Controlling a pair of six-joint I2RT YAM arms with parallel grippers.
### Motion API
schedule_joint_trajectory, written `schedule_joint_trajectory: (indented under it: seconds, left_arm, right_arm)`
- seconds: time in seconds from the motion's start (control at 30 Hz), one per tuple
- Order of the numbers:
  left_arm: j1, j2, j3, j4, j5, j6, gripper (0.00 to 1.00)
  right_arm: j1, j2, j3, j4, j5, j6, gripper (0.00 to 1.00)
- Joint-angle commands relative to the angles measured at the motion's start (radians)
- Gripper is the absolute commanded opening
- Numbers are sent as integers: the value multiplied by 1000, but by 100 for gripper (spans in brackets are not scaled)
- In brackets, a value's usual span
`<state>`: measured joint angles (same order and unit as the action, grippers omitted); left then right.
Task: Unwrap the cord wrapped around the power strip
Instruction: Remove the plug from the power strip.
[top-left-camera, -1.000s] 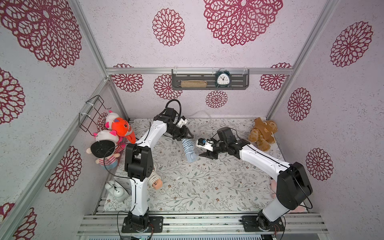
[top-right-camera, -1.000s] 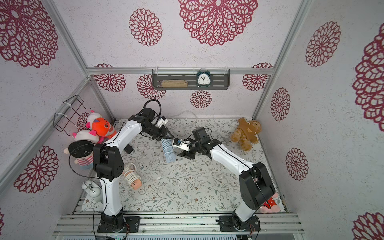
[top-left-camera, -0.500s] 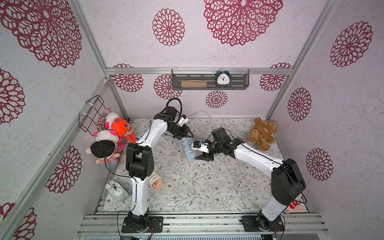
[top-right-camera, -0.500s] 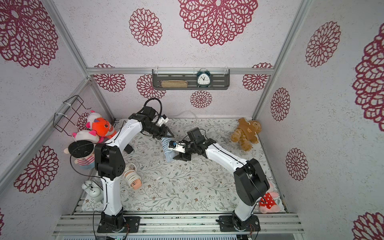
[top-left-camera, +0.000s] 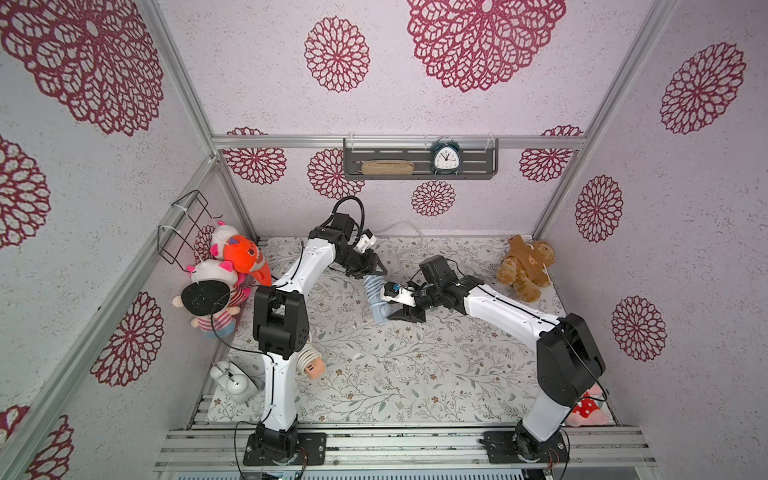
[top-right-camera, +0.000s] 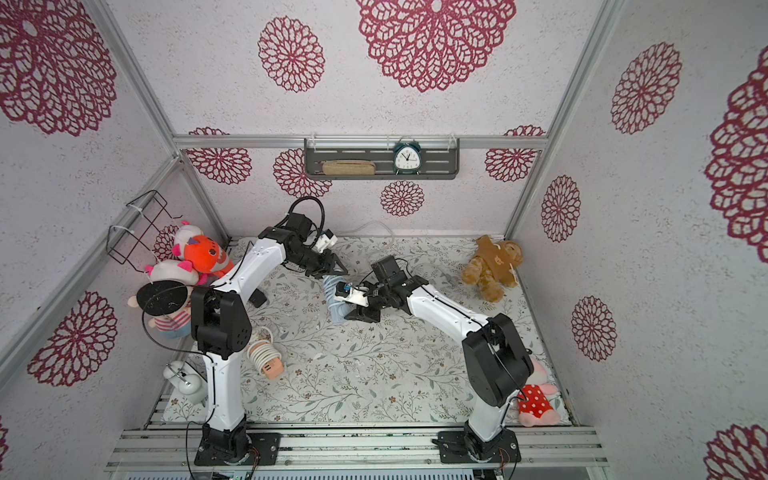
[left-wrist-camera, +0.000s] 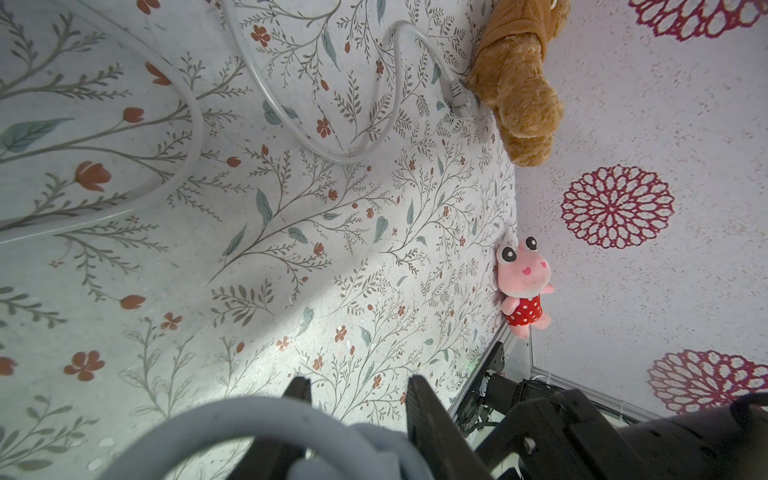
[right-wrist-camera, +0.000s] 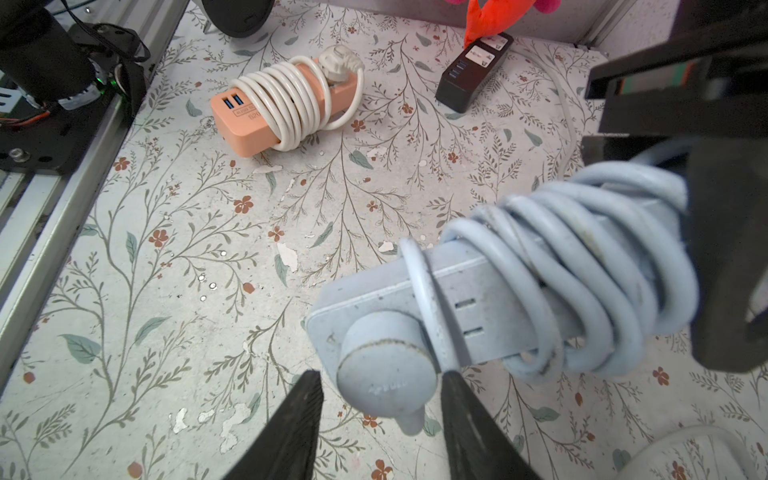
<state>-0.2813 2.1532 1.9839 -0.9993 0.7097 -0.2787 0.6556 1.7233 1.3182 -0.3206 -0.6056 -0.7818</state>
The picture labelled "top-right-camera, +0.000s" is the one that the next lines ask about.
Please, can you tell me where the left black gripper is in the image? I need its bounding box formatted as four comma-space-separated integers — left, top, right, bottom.
291, 246, 351, 281

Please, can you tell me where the light blue power strip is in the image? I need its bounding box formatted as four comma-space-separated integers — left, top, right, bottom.
322, 275, 357, 325

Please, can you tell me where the pink power strip white cord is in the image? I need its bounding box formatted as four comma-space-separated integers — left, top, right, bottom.
247, 326, 286, 381

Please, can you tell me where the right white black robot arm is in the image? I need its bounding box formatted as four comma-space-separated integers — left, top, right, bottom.
334, 256, 534, 444

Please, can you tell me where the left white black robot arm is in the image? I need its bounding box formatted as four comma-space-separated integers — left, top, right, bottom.
190, 213, 347, 432

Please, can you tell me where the floral table mat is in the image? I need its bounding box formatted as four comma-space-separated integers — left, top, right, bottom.
240, 237, 544, 423

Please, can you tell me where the tan pouch on shelf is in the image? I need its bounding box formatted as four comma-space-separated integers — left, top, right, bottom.
322, 160, 376, 176

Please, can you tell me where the brown teddy bear plush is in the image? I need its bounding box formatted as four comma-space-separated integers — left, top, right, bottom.
461, 235, 523, 303

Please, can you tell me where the orange fish plush toy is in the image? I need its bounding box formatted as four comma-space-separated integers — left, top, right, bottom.
172, 221, 234, 278

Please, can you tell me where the teal alarm clock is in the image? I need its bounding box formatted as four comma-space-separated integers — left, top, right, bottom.
393, 141, 423, 175

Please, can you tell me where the black faced striped plush doll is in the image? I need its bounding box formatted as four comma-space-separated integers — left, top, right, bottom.
127, 260, 207, 339

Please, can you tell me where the pink plush red dotted dress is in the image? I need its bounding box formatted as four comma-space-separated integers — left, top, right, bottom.
518, 357, 561, 427

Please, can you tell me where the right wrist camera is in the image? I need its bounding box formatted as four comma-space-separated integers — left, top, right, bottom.
334, 281, 369, 307

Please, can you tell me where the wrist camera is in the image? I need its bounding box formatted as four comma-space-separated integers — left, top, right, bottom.
334, 281, 369, 307
313, 230, 338, 254

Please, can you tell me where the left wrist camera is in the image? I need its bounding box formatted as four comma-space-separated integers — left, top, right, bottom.
313, 230, 338, 254

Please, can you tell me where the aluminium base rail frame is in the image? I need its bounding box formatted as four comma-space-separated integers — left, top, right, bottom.
104, 424, 614, 479

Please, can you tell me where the grey wall shelf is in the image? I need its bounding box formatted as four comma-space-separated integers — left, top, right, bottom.
304, 137, 460, 180

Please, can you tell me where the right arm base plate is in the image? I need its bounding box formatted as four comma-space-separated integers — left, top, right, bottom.
432, 429, 522, 464

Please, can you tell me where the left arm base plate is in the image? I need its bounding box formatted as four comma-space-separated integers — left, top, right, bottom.
193, 431, 282, 467

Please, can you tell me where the black wire wall basket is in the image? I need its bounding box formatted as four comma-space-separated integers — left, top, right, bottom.
104, 189, 182, 274

